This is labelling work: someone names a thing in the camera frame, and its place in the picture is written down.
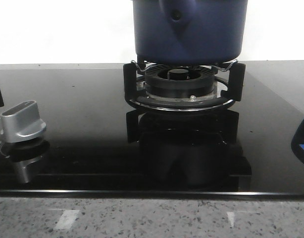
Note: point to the blue cooking pot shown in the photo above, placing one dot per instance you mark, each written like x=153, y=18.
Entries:
x=189, y=32

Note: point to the black pot support grate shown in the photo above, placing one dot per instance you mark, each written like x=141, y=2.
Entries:
x=227, y=89

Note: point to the black gas burner head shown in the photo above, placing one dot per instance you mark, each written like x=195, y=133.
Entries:
x=179, y=82

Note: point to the black glass cooktop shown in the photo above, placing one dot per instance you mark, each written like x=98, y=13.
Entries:
x=96, y=145

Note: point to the silver stove knob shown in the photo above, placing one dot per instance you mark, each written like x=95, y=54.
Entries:
x=22, y=122

